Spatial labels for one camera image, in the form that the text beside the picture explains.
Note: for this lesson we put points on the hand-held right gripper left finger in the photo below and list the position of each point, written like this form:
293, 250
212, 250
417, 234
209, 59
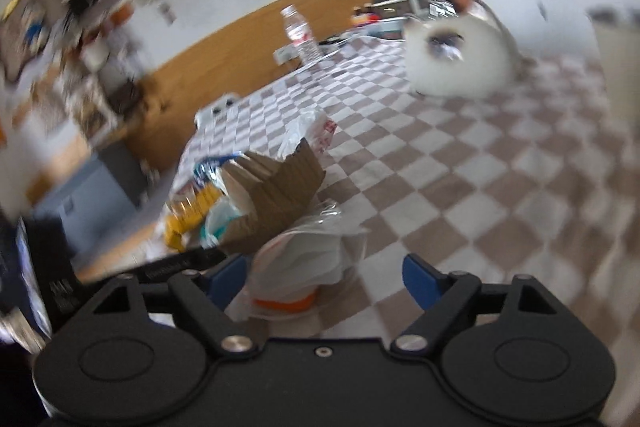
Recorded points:
227, 278

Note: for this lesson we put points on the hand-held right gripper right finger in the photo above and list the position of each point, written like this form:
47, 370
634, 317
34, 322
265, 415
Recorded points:
417, 277

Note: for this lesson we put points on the clear water bottle red label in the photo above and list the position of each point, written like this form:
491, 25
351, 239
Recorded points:
300, 37

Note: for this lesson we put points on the pale green crumpled wrapper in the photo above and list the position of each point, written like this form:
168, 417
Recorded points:
220, 222

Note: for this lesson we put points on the white plastic bag red print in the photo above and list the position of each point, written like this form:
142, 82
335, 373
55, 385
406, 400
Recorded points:
312, 129

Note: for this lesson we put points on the yellow cigarette pack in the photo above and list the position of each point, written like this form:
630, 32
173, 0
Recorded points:
187, 212

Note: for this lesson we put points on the cluttered shelf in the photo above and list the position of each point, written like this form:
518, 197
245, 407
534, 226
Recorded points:
60, 7

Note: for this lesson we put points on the clear plastic bag orange lid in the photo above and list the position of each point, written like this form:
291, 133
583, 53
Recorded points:
305, 257

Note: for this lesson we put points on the brown white checkered tablecloth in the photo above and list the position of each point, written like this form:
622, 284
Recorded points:
450, 167

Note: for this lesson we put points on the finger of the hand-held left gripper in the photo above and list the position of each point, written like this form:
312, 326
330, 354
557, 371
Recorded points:
170, 268

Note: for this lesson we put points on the white fluffy plush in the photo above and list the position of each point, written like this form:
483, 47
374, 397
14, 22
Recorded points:
475, 67

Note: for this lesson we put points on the grey cabinet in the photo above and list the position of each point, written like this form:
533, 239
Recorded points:
85, 192

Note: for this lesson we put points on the small white box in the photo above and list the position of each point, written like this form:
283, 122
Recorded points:
284, 54

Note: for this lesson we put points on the blue snack wrapper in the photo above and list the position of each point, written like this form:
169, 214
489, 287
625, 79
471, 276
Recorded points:
210, 167

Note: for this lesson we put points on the white power adapter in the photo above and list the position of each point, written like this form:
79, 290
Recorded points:
217, 109

